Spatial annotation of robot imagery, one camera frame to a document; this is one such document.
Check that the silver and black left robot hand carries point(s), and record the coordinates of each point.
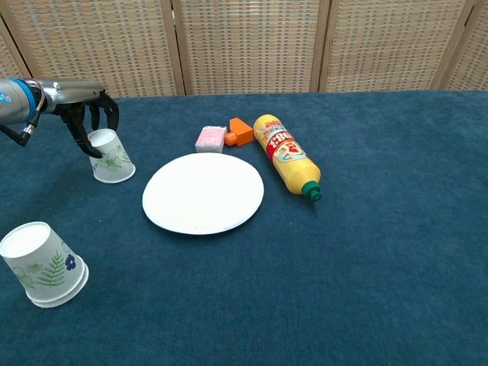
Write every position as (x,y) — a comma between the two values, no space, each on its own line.
(72,93)

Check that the white paper cup green flower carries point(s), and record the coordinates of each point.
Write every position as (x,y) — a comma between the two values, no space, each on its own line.
(114,167)

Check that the white paper cup fern print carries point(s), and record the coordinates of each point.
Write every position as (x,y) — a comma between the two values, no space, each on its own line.
(42,263)

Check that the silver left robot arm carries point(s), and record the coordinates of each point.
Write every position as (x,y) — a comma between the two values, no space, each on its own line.
(15,101)

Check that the white paper cup blue flower outline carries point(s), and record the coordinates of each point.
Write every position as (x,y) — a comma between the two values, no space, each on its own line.
(53,304)

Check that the woven rattan screen panel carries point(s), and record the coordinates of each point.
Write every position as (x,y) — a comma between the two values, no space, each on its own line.
(248,45)
(472,65)
(99,42)
(7,61)
(389,45)

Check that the pink and white small box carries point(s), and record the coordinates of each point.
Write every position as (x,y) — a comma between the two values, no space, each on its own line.
(209,139)

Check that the white round paper plate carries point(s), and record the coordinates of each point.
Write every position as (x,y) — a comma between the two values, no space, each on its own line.
(202,194)

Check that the orange toy block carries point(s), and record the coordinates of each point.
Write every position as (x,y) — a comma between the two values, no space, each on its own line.
(242,133)

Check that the yellow bottle with green cap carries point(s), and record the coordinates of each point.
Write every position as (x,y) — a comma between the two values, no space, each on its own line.
(289,160)

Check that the blue tablecloth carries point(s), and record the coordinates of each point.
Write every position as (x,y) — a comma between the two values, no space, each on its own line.
(343,286)

